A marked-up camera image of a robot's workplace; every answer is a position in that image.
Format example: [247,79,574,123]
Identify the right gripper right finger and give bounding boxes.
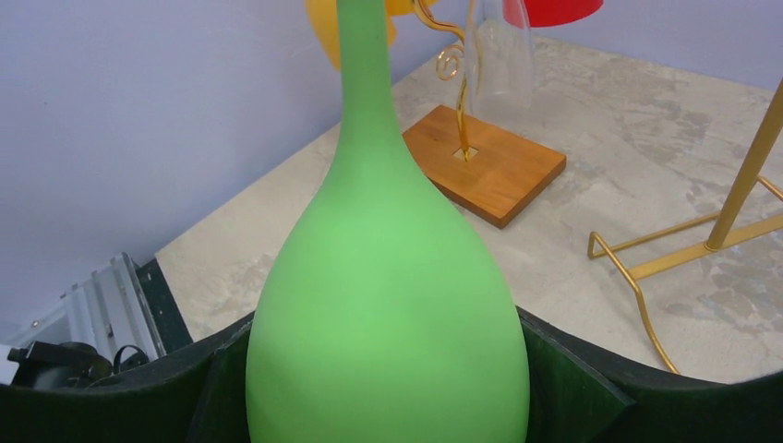
[517,309,782,442]

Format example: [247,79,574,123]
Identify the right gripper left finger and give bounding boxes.
[1,315,253,442]

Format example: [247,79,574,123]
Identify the green plastic cup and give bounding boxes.
[246,1,530,442]

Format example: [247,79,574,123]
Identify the gold swirl wine glass rack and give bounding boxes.
[404,9,566,229]

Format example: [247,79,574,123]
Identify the gold tall wire rack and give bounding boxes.
[586,86,782,375]

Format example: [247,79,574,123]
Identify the clear stemmed glass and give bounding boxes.
[465,0,535,123]

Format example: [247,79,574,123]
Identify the red plastic goblet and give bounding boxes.
[500,0,604,29]

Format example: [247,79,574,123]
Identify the yellow goblet front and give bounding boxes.
[304,0,397,71]

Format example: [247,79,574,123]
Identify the yellow goblet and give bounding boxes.
[304,0,397,71]
[384,0,439,17]

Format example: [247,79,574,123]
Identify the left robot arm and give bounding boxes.
[1,341,151,390]

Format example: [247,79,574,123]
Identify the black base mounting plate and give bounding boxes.
[137,258,193,353]

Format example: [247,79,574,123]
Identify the aluminium rail frame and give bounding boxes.
[1,253,166,360]

